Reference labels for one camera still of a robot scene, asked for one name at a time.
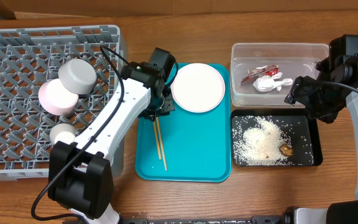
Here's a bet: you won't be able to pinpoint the grey bowl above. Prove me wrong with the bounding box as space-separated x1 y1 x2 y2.
58 58 97 95

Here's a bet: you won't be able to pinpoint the white rice grains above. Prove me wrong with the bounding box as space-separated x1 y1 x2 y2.
232 116 315 166

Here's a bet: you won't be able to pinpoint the white round plate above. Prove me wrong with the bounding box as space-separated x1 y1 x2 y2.
171 63 226 113

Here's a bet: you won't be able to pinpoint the clear plastic bin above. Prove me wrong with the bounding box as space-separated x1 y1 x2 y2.
230 43 329 108

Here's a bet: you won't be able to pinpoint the teal serving tray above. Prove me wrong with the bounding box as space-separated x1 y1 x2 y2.
135 63 231 182

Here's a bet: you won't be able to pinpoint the wooden chopstick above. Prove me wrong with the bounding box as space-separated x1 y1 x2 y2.
153 121 162 160
155 117 167 171

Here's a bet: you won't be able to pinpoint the grey plastic dish rack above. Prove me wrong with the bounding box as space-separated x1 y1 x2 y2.
0 25 128 181

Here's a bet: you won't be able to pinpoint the small white cup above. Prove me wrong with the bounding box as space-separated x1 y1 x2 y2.
49 123 75 144

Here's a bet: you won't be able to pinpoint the pink bowl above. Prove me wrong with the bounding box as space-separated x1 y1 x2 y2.
38 78 79 116

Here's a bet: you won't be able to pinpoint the red snack wrapper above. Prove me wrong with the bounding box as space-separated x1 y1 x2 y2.
241 65 279 83

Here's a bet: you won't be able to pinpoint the brown food piece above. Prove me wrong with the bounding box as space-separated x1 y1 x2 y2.
279 144 293 157

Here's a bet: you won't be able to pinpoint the black waste tray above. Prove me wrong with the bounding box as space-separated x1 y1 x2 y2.
230 108 324 167

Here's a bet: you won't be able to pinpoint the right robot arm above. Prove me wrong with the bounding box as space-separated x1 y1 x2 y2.
282 34 358 224

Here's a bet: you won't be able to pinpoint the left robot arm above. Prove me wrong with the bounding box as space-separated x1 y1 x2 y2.
31 48 178 223

